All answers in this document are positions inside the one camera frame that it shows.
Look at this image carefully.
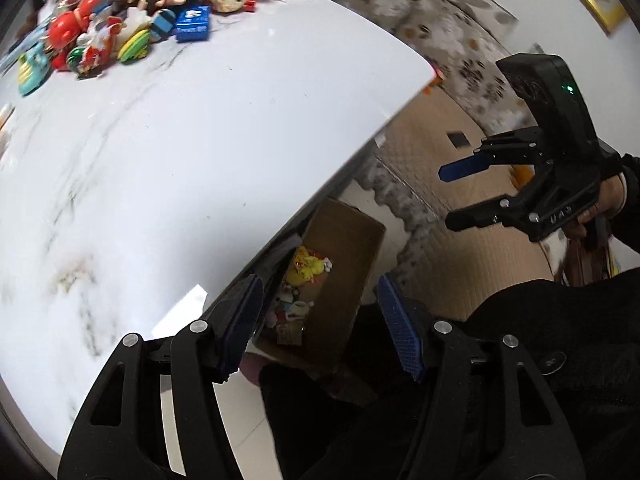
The person's right hand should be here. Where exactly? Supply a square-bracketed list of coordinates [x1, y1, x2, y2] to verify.
[565, 174, 628, 240]

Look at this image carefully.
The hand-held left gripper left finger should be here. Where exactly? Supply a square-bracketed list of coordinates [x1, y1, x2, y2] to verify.
[57, 274, 264, 480]

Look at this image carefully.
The cardboard box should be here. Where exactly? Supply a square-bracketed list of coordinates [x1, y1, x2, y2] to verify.
[251, 197, 387, 382]

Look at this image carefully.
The floral sofa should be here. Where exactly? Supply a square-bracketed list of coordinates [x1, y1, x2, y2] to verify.
[319, 0, 543, 133]

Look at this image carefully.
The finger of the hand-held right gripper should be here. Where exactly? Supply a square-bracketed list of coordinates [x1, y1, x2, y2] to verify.
[445, 162, 559, 241]
[438, 127, 553, 183]

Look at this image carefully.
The red white figurine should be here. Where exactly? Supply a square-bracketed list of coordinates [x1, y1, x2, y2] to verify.
[76, 15, 124, 79]

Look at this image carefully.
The red round toy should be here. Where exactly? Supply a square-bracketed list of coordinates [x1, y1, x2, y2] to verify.
[47, 0, 107, 52]

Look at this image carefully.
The tan quilted mat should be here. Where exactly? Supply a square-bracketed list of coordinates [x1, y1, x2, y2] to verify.
[350, 80, 568, 322]

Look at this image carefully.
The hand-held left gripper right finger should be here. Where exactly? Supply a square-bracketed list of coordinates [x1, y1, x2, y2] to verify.
[376, 272, 586, 480]

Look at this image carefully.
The yellow green disc toy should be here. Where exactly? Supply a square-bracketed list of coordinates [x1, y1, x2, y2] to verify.
[119, 29, 152, 64]

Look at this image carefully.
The teal yellow snail toy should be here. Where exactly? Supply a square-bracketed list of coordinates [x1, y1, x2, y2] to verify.
[19, 42, 52, 97]

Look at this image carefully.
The blue small box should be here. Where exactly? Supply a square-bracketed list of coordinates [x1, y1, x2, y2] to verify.
[175, 6, 211, 42]

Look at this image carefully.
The person's black clothing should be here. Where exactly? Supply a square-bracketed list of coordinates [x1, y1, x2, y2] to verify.
[260, 269, 640, 480]

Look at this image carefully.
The brown bag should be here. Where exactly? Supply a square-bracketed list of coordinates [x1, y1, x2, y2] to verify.
[554, 234, 617, 287]

